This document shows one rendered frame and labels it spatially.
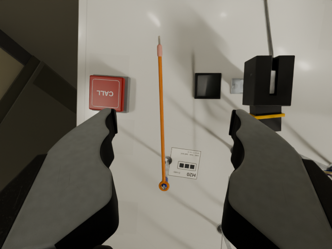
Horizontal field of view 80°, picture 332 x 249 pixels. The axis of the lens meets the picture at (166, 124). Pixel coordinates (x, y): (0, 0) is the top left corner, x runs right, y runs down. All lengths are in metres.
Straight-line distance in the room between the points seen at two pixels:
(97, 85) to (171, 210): 0.24
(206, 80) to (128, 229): 0.29
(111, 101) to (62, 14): 1.42
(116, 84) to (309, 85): 0.29
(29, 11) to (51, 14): 0.15
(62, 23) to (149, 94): 1.45
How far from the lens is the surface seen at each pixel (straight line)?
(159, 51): 0.22
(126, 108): 0.32
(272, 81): 0.26
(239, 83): 0.34
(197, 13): 0.35
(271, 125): 0.27
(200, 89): 0.32
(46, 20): 1.79
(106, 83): 0.31
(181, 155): 0.34
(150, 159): 0.34
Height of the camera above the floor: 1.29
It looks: 33 degrees down
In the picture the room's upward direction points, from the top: 174 degrees counter-clockwise
